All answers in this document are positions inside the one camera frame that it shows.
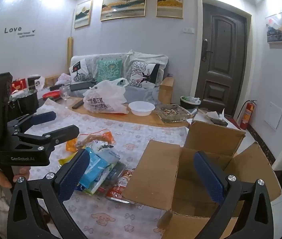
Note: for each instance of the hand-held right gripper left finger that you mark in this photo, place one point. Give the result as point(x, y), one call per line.
point(74, 176)

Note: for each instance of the printed cartoon tablecloth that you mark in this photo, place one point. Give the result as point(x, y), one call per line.
point(136, 134)

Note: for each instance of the square framed landscape painting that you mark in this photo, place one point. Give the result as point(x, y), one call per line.
point(169, 3)

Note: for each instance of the wooden side table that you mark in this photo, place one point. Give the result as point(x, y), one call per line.
point(166, 89)

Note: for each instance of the large cardboard box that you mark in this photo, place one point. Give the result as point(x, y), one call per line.
point(155, 174)

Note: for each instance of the wine glass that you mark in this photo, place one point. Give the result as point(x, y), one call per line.
point(64, 94)

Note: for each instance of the black flat device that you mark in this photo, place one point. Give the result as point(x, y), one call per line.
point(83, 85)

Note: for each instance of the blue white snack packet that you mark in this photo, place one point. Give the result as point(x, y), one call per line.
point(96, 165)

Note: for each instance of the white orange snack packet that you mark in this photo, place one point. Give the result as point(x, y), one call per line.
point(116, 193)

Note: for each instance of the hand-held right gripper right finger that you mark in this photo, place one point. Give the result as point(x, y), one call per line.
point(209, 176)

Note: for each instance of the crumpled white paper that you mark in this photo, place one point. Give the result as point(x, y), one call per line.
point(215, 114)

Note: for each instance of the black trash bin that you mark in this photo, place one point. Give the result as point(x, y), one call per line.
point(189, 103)

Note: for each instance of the grey sofa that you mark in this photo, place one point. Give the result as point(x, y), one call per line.
point(141, 94)

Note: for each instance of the white pillow black tree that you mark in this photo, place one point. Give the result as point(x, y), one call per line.
point(143, 74)

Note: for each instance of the red round lid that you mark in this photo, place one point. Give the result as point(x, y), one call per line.
point(52, 95)

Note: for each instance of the black metal pot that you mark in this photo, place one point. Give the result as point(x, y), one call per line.
point(28, 103)

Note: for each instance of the black power adapter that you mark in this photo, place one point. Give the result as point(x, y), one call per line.
point(55, 87)

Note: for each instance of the black remote control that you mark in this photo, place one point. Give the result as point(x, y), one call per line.
point(77, 104)

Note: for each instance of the frameless mountain canvas painting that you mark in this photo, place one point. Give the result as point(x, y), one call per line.
point(278, 28)

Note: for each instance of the black white shopping bag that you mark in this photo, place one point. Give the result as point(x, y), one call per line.
point(36, 82)

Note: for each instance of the red fire extinguisher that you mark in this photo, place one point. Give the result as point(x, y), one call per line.
point(247, 115)

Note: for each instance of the white light switch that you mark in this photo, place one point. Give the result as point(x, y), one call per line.
point(188, 30)

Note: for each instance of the white bowl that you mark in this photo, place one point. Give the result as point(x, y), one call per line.
point(141, 108)

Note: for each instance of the white wall panel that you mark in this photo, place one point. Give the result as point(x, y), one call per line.
point(273, 115)

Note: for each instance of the wide framed landscape painting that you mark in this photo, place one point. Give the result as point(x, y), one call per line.
point(123, 5)

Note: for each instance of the red doormat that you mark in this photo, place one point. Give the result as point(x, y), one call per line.
point(234, 124)

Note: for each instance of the grey snack packet blue label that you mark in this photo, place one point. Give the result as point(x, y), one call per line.
point(117, 170)

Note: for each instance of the small framed landscape painting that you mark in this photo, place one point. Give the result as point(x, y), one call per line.
point(83, 15)

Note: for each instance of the teal branch pattern pillow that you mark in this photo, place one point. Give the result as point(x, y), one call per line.
point(109, 68)

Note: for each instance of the clear orange snack packet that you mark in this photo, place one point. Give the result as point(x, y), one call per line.
point(93, 138)

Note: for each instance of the red gift bag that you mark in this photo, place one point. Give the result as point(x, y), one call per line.
point(19, 86)

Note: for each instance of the white pillow red patch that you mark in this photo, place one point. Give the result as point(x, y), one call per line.
point(79, 71)

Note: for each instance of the glass ashtray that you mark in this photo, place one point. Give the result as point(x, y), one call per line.
point(172, 112)

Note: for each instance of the crumpled white plastic bag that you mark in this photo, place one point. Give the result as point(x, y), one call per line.
point(63, 78)

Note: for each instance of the green white snack packet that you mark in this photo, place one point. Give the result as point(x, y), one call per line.
point(98, 183)

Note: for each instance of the printed white plastic bag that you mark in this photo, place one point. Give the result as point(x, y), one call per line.
point(101, 97)

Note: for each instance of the yellow snack packet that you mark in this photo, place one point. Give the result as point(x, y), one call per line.
point(66, 160)

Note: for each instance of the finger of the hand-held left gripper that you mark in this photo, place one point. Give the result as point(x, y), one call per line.
point(43, 118)
point(58, 134)

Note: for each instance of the dark grey door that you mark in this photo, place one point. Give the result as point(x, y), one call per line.
point(220, 67)

